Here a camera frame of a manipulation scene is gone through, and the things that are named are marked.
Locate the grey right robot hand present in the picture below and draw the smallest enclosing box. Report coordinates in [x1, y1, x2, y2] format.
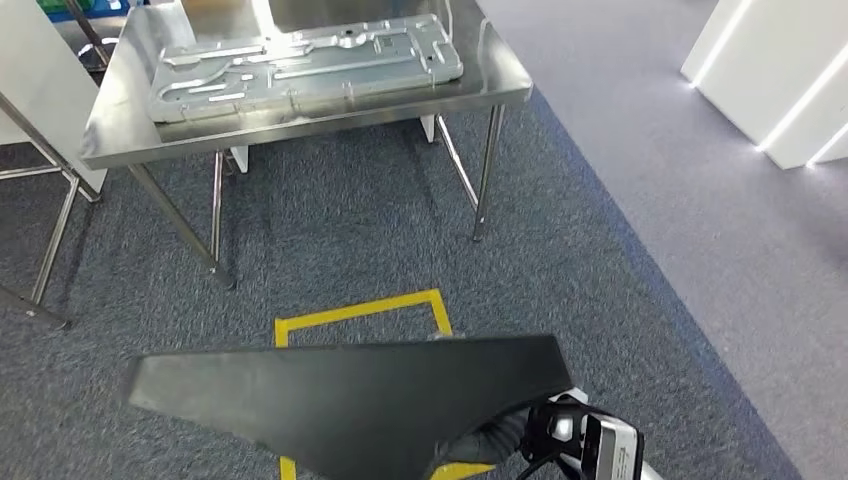
[433, 405, 533, 468]

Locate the black plastic plate part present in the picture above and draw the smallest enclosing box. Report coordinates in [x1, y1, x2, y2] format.
[122, 334, 575, 480]

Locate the stainless steel workbench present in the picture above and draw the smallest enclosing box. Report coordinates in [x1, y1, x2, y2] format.
[79, 0, 535, 291]

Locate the stamped grey metal panel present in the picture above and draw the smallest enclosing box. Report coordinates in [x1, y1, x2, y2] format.
[146, 14, 465, 126]

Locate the white lit display plinth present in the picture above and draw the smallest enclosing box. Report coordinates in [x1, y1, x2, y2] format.
[680, 0, 848, 170]

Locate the blue metal rack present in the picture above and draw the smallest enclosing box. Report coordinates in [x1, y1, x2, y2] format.
[36, 0, 144, 24]

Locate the white board panel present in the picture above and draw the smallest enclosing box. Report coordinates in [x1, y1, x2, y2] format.
[0, 0, 109, 195]

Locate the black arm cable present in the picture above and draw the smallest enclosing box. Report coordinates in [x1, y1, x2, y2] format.
[513, 452, 564, 480]

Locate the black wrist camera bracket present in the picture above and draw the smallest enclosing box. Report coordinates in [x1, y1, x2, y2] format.
[519, 396, 592, 465]

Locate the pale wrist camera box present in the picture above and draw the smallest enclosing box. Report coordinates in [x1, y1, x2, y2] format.
[580, 410, 646, 480]

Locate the steel frame table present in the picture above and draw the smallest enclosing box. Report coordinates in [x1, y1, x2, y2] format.
[0, 91, 104, 331]

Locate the chrome stanchion post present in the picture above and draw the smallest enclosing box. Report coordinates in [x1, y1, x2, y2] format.
[62, 0, 122, 74]

